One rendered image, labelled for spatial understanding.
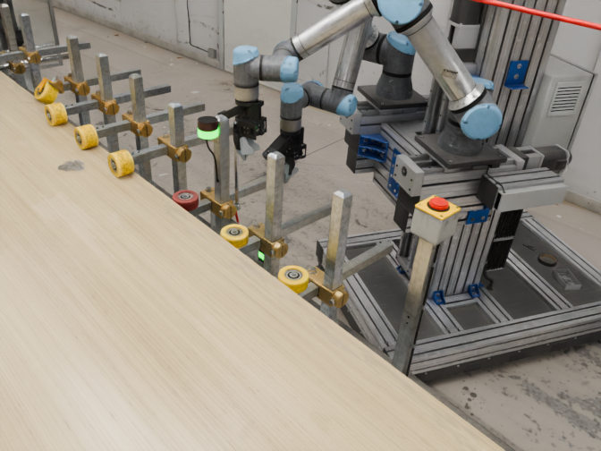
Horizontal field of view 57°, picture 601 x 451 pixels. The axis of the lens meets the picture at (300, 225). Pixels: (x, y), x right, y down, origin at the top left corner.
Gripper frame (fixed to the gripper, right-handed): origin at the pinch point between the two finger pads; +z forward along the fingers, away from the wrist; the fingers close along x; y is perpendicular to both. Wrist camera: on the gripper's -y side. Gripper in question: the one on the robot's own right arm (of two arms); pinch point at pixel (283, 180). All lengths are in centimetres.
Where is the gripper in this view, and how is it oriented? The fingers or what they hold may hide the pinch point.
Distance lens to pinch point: 203.7
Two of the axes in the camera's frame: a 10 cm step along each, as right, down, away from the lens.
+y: 7.3, -3.5, 5.9
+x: -6.8, -4.4, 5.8
